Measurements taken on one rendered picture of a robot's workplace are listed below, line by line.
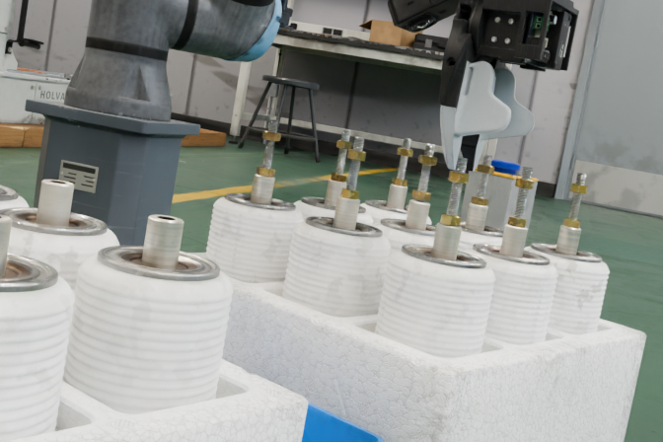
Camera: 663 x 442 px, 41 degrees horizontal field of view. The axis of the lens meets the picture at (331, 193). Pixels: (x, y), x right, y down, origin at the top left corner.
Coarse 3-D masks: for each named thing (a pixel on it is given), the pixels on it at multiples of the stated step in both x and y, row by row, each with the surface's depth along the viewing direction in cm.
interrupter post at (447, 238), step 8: (440, 224) 78; (440, 232) 78; (448, 232) 77; (456, 232) 78; (440, 240) 78; (448, 240) 78; (456, 240) 78; (432, 248) 79; (440, 248) 78; (448, 248) 78; (456, 248) 78; (432, 256) 78; (440, 256) 78; (448, 256) 78; (456, 256) 78
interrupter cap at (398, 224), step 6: (384, 222) 94; (390, 222) 95; (396, 222) 96; (402, 222) 97; (396, 228) 92; (402, 228) 92; (408, 228) 92; (426, 228) 97; (432, 228) 97; (420, 234) 92; (426, 234) 92; (432, 234) 92
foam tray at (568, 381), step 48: (240, 288) 85; (240, 336) 84; (288, 336) 80; (336, 336) 76; (576, 336) 90; (624, 336) 94; (288, 384) 80; (336, 384) 76; (384, 384) 73; (432, 384) 70; (480, 384) 72; (528, 384) 79; (576, 384) 87; (624, 384) 96; (384, 432) 73; (432, 432) 70; (480, 432) 74; (528, 432) 81; (576, 432) 89; (624, 432) 99
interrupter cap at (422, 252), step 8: (408, 248) 79; (416, 248) 80; (424, 248) 81; (416, 256) 76; (424, 256) 76; (464, 256) 80; (472, 256) 81; (448, 264) 75; (456, 264) 75; (464, 264) 75; (472, 264) 76; (480, 264) 76
